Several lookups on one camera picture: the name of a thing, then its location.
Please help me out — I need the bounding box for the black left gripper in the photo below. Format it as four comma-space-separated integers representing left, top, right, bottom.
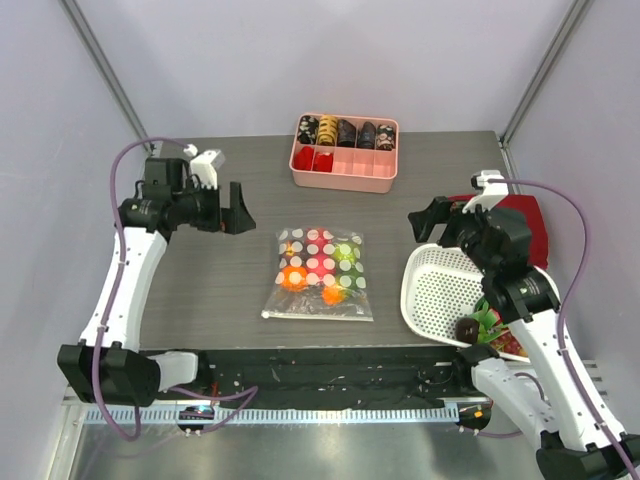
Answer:
173, 179, 256, 235

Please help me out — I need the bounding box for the dark purple plum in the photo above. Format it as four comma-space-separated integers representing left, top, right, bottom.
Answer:
278, 236, 306, 269

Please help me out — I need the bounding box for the orange tangerine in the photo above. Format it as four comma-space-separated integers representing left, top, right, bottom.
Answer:
276, 266, 308, 292

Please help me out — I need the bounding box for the green pear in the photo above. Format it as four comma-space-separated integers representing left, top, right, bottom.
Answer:
332, 241, 364, 273

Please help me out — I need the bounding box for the red apple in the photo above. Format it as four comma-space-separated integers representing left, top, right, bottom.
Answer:
305, 254, 336, 286

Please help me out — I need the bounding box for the clear polka dot zip bag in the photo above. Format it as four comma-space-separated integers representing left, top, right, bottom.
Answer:
261, 226, 373, 322

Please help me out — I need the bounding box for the orange green mango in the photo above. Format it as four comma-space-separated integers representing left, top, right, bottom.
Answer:
321, 273, 367, 306

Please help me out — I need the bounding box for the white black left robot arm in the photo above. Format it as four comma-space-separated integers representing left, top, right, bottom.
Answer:
57, 149, 256, 407

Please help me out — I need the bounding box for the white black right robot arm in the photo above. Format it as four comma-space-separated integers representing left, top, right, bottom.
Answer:
408, 197, 639, 479

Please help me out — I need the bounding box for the white perforated fruit basket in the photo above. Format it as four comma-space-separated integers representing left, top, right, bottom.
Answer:
400, 244, 530, 364

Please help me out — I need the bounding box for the red item left compartment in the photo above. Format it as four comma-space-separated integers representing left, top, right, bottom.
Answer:
292, 146, 314, 171

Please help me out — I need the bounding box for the red item compartment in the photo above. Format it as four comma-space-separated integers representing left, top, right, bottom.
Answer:
292, 146, 314, 171
313, 152, 334, 173

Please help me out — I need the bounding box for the black pink floral roll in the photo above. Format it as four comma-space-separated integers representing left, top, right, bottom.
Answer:
375, 124, 396, 151

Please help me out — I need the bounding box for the pink divided organizer box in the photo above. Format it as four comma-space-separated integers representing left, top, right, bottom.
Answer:
289, 113, 399, 194

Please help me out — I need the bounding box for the black dotted sock roll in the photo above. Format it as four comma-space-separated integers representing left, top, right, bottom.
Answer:
356, 121, 377, 150

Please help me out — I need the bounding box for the folded red cloth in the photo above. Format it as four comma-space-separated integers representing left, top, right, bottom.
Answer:
467, 195, 549, 271

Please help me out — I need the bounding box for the black floral sock roll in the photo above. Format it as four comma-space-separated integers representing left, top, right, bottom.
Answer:
296, 115, 319, 145

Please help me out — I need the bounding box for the dark brown sock roll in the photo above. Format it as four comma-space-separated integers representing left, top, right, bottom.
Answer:
336, 118, 357, 148

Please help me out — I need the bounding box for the pink dragon fruit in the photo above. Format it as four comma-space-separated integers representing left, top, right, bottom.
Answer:
471, 297, 507, 344

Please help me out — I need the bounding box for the yellow black patterned roll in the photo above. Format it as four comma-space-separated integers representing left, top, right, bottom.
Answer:
316, 115, 338, 146

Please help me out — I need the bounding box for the purple grape bunch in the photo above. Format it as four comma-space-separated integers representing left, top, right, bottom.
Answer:
491, 331, 528, 358

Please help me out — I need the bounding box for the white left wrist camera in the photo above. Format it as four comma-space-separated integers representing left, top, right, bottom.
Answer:
183, 144, 226, 190

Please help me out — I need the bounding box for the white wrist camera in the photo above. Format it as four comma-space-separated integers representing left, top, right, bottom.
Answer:
183, 144, 226, 190
462, 170, 509, 214

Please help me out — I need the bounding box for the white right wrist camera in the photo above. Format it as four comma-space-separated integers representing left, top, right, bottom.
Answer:
462, 170, 509, 214

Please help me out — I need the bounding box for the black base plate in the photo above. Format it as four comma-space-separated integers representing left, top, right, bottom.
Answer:
183, 346, 481, 411

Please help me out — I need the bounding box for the white slotted cable duct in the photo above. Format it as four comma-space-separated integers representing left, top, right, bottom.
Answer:
82, 405, 461, 426

